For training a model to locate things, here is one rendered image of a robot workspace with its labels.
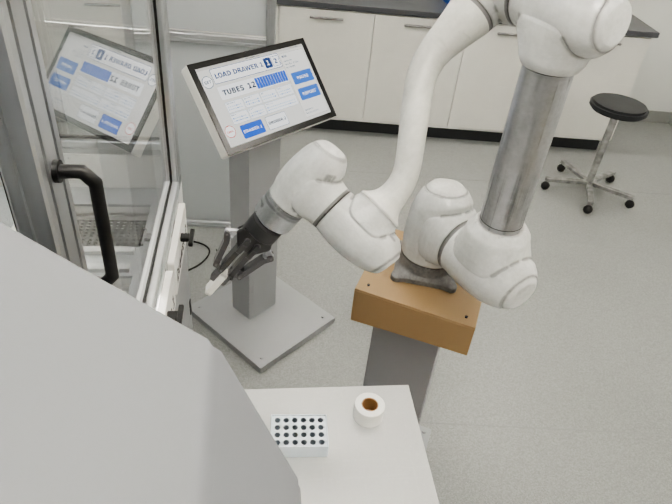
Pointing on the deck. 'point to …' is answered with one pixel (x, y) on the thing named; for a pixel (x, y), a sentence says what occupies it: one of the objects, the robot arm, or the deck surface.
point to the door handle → (93, 210)
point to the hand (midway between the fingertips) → (216, 281)
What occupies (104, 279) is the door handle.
